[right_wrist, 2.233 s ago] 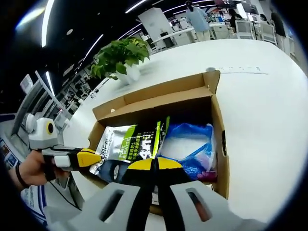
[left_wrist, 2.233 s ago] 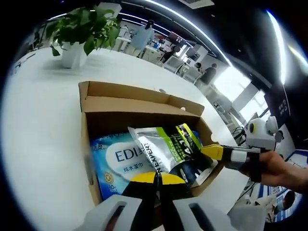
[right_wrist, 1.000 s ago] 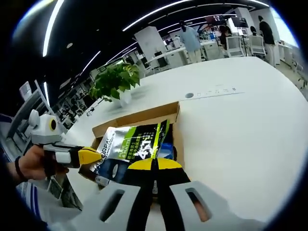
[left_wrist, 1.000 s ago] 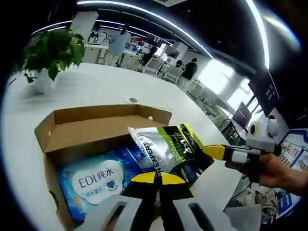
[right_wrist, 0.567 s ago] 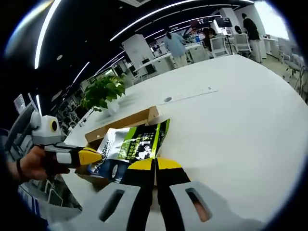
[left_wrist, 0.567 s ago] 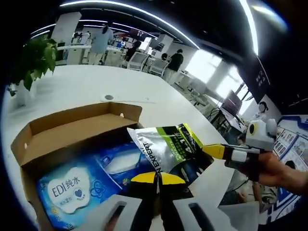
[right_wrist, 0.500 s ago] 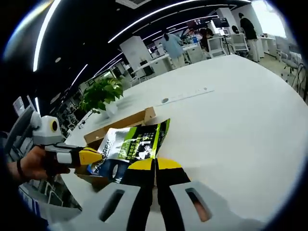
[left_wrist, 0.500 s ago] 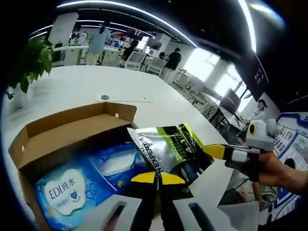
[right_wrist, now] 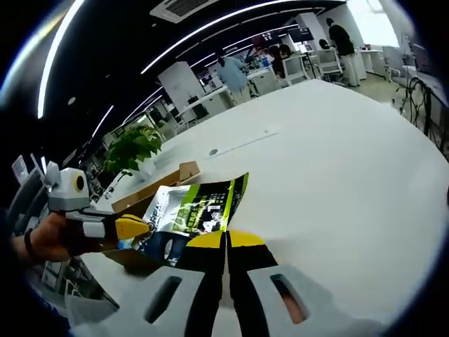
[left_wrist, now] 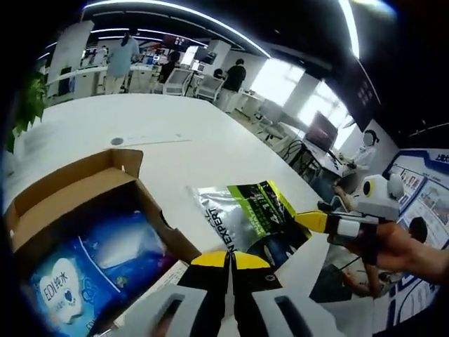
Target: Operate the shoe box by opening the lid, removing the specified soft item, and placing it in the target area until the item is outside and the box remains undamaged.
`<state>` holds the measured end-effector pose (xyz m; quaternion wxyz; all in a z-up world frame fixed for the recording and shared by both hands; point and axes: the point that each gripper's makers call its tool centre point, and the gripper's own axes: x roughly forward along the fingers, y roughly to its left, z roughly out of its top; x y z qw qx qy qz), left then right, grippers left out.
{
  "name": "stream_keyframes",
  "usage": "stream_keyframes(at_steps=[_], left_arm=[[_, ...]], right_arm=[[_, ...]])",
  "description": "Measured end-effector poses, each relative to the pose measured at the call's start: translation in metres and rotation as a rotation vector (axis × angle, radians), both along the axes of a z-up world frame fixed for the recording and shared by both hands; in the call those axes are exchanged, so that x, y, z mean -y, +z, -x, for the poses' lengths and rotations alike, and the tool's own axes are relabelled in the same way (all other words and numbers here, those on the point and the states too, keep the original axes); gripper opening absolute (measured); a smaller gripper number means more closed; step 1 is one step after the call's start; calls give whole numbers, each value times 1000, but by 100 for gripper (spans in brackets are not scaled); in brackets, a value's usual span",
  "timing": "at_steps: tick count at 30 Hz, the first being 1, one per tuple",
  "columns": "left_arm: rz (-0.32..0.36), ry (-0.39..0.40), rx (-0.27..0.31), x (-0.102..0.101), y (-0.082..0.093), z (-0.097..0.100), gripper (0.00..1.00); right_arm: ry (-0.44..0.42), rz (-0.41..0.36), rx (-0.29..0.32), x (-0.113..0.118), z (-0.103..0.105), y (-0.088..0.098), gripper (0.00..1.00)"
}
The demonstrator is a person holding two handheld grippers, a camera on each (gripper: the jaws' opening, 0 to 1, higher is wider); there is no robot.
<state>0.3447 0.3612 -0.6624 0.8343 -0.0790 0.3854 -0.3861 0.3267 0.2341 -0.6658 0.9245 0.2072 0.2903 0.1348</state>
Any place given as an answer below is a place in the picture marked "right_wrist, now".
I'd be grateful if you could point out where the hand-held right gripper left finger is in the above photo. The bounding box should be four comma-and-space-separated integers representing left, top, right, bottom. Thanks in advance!
69, 230, 227, 337

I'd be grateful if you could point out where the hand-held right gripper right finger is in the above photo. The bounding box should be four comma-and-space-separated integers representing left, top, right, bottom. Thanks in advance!
226, 227, 384, 337

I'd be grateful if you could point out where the brown cardboard shoe box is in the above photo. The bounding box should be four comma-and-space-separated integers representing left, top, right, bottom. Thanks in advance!
105, 161, 201, 278

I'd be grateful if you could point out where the green silver soft pouch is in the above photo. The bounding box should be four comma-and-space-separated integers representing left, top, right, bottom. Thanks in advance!
135, 171, 250, 268

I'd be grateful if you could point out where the person's left hand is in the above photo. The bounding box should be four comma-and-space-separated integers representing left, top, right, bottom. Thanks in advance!
33, 212, 117, 263

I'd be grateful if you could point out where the grey mesh office chair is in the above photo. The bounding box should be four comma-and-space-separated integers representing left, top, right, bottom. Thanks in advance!
7, 167, 50, 231

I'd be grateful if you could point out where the black wristband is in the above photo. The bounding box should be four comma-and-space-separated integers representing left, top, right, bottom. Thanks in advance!
23, 227, 36, 259

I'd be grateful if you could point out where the green plant in white pot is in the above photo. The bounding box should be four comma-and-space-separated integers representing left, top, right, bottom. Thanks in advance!
104, 125, 163, 176

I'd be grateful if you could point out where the ceiling air vent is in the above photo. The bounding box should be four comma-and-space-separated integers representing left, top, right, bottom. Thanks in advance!
149, 0, 219, 25

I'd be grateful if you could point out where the white office chair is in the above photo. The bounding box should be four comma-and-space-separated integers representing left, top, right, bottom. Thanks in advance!
282, 55, 310, 86
317, 48, 344, 77

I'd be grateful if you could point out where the black cable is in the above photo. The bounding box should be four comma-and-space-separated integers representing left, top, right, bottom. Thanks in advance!
399, 76, 443, 141

